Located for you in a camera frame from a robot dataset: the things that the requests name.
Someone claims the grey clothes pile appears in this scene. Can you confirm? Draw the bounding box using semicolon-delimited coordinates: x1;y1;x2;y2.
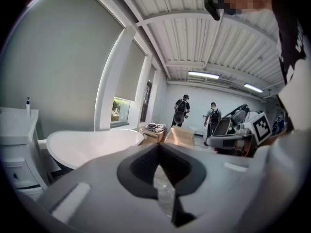
145;122;167;133

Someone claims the white pump bottle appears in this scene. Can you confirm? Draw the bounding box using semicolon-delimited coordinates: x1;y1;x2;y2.
25;97;32;118

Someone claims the dark framed window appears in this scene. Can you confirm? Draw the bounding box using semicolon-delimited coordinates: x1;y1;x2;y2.
139;80;153;123

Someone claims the white ceiling air vent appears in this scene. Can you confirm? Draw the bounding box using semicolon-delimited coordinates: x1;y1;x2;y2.
189;78;233;88

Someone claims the glass window pane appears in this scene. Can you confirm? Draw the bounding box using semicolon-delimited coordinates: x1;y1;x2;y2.
111;96;132;128

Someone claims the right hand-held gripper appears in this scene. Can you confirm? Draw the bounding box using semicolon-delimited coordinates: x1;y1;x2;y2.
206;112;272;158

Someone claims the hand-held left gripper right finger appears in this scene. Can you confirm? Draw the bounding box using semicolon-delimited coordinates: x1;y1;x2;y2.
159;143;265;233

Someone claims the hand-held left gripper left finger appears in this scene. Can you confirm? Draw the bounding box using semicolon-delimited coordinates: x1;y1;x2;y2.
37;143;177;233

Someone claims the white bathtub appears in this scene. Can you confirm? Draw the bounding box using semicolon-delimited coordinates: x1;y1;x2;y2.
46;129;145;170

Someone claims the large grey roller blind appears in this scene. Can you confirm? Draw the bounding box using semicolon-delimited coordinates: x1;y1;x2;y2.
0;0;124;133

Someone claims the long ceiling light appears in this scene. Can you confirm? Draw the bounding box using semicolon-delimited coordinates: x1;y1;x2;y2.
243;83;264;93
188;71;220;80

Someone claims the white vanity cabinet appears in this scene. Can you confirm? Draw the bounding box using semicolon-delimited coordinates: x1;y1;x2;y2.
0;107;51;196

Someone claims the black head camera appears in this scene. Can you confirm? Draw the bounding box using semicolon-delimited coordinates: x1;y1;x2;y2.
203;0;221;21

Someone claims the large wrapped cardboard box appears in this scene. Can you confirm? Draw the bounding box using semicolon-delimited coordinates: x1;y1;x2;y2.
164;126;196;150

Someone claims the person's black printed t-shirt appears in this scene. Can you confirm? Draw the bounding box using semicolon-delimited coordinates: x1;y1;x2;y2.
269;0;307;84

